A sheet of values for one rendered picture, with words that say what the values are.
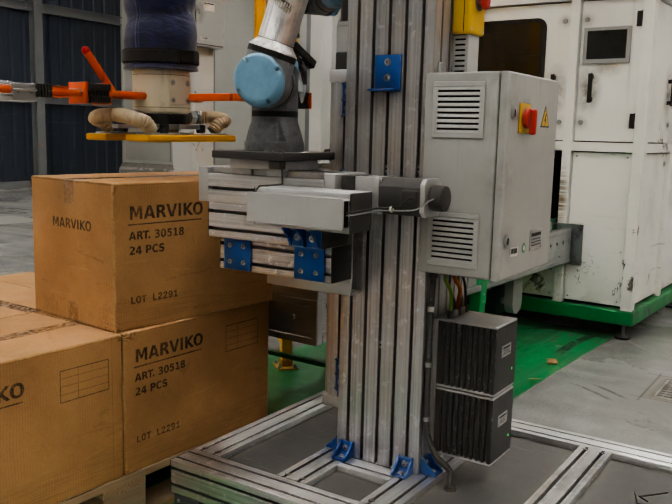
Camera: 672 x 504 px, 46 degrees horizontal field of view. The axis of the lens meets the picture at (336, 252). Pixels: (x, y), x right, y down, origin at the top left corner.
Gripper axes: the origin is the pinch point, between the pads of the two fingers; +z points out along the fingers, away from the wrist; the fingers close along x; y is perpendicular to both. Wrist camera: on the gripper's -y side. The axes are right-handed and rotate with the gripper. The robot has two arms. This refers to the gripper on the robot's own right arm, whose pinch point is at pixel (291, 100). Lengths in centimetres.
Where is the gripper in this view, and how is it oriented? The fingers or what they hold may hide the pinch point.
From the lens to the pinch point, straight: 251.6
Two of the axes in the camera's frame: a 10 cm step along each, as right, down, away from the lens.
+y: -6.2, 1.0, -7.8
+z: -0.2, 9.9, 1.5
